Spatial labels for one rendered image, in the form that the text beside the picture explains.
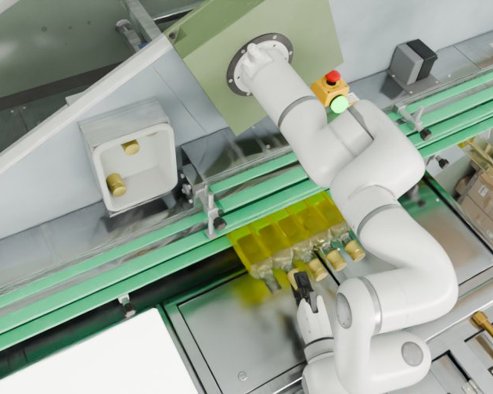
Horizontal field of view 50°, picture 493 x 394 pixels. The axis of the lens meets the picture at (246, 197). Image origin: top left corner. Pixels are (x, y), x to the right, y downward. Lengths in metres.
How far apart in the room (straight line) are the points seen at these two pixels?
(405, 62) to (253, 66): 0.59
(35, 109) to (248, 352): 1.08
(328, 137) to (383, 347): 0.36
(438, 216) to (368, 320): 0.97
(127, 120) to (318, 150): 0.41
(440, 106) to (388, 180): 0.73
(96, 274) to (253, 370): 0.43
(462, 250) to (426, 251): 0.87
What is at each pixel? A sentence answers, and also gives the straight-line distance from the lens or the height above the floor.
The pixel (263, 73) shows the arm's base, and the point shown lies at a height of 0.90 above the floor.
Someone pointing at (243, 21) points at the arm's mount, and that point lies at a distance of 1.02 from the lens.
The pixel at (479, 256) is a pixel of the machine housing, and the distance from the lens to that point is 1.67.
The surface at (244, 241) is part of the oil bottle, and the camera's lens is 1.29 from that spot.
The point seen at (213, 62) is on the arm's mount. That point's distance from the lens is 1.05.
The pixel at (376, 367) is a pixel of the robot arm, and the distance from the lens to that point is 0.83.
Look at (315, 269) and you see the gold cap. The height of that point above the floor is 1.14.
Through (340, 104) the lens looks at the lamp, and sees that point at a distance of 1.37.
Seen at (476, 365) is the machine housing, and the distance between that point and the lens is 1.49.
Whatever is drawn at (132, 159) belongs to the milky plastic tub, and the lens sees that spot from 1.24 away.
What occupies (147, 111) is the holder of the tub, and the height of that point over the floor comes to 0.79.
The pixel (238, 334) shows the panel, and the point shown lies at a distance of 1.35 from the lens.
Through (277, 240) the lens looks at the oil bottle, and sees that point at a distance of 1.30.
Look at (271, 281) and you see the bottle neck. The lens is 1.26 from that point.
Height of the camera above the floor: 1.56
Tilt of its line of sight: 30 degrees down
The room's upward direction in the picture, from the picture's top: 146 degrees clockwise
